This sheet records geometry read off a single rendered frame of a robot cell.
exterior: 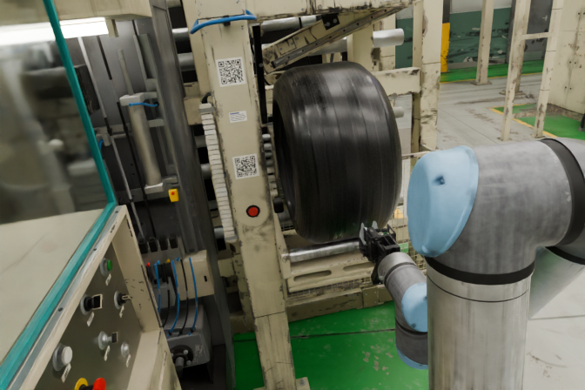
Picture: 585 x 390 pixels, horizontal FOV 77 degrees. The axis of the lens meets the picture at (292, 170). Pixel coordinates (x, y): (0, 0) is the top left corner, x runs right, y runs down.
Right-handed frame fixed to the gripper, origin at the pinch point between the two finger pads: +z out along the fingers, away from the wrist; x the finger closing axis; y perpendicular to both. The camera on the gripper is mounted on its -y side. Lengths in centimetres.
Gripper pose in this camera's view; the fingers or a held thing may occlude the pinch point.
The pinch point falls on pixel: (365, 232)
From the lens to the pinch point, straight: 113.9
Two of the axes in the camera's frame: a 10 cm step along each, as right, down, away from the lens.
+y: -1.0, -9.2, -3.7
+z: -1.8, -3.5, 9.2
